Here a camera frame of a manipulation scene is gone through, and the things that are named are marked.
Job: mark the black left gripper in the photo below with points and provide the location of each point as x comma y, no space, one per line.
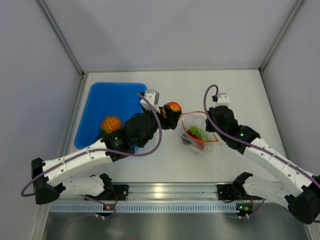
170,122

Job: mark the fake orange peach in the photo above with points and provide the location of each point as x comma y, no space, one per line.
174,106

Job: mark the clear zip top bag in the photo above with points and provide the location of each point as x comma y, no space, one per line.
197,118

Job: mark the fake red chili pepper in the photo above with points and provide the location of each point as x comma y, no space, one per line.
194,140

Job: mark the fake pineapple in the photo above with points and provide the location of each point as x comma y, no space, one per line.
109,124

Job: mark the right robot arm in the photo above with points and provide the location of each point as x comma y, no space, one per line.
295,189

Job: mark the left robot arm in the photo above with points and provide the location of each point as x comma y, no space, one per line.
52,179

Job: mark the fake dark eggplant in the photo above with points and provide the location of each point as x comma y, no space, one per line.
186,140

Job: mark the fake green grapes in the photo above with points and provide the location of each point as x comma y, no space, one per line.
203,135

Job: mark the blue plastic bin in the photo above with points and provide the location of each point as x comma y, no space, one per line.
105,99

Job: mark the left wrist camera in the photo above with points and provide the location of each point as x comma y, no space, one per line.
150,100

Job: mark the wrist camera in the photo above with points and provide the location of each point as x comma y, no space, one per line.
221,99
150,100

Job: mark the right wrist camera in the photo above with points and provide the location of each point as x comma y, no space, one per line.
221,99

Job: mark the aluminium mounting rail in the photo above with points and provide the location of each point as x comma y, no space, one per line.
171,191

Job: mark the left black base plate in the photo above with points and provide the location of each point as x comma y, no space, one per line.
116,192

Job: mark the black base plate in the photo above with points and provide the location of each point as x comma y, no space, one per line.
231,192
116,192

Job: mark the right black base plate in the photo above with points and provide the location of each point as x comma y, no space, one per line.
231,192

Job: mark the slotted cable duct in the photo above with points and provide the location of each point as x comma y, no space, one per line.
145,208

